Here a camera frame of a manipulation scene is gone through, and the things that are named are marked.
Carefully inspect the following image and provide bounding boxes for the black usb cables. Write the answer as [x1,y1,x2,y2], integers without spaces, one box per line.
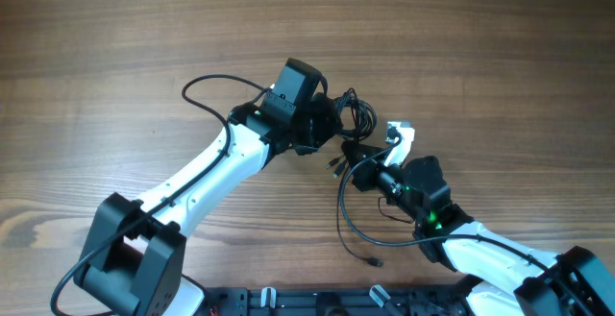
[324,87,384,268]

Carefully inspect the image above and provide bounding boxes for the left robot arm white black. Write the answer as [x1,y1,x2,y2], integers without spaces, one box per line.
[65,59,341,315]

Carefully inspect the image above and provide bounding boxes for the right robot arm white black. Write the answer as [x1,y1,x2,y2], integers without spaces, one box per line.
[341,142,614,315]

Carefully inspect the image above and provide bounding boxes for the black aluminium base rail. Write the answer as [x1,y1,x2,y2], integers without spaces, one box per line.
[195,285,473,316]

